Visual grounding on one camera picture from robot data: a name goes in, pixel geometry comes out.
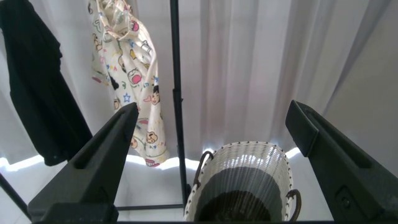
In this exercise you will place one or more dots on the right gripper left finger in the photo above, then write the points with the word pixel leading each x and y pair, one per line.
pixel 93 174

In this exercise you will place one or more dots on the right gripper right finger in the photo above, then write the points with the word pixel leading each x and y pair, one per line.
pixel 351 183

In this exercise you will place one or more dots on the black garment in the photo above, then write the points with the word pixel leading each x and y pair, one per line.
pixel 34 77

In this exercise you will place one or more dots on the cream printed garment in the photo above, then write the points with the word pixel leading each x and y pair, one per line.
pixel 133 62

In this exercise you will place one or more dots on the white laundry basket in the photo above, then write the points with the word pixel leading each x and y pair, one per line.
pixel 242 174

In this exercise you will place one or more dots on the black clothes rack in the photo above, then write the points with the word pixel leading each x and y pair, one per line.
pixel 176 62

